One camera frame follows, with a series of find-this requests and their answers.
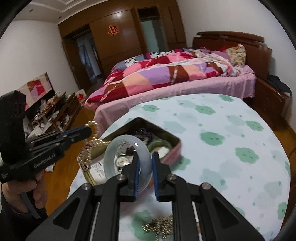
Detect dark bead bracelet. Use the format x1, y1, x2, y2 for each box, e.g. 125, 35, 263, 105
130, 130, 154, 143

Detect gold metal bead chain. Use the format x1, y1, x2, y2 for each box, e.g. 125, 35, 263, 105
142, 214, 174, 241

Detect green jade bangle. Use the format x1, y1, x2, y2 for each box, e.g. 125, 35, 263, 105
147, 139, 173, 154

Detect bed with pink sheet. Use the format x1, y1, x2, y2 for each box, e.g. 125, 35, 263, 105
84, 31, 273, 135

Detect printed paper leaflet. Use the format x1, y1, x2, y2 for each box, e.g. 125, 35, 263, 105
89, 148, 130, 184

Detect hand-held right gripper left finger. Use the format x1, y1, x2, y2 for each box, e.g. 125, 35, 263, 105
25, 152, 140, 241

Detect flat screen television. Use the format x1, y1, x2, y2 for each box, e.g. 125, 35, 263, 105
16, 72, 56, 112

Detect purple pillow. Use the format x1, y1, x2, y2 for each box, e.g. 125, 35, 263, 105
211, 49, 230, 59

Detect person's left hand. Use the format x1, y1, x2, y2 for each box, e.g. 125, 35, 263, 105
1, 170, 48, 219

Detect white jade bangle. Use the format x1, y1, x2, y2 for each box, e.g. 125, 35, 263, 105
103, 134, 154, 189

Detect brown wooden wardrobe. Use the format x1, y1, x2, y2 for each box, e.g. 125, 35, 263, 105
58, 0, 187, 90

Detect patchwork quilt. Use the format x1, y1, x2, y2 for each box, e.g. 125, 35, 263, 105
84, 47, 246, 110

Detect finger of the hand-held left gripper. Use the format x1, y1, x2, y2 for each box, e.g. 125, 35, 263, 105
28, 136, 92, 155
26, 126, 93, 145

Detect pearl necklace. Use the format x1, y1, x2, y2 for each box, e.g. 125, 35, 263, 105
77, 121, 112, 172

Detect dark folded clothes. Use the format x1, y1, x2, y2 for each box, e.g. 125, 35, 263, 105
267, 74, 293, 95

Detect silver wristwatch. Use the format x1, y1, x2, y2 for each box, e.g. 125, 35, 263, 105
114, 142, 137, 169

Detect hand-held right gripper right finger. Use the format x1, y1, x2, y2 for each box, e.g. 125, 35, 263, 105
151, 152, 265, 241

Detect wooden nightstand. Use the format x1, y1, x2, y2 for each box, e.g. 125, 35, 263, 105
254, 77, 293, 131

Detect floral pillow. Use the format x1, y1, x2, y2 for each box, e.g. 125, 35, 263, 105
226, 44, 246, 67

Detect wooden headboard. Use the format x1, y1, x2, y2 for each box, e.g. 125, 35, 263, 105
192, 31, 273, 80

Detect cluttered low wooden cabinet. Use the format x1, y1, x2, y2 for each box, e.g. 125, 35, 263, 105
24, 89, 88, 141

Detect rectangular metal tin box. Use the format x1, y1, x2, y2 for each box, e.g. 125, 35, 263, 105
77, 117, 182, 186

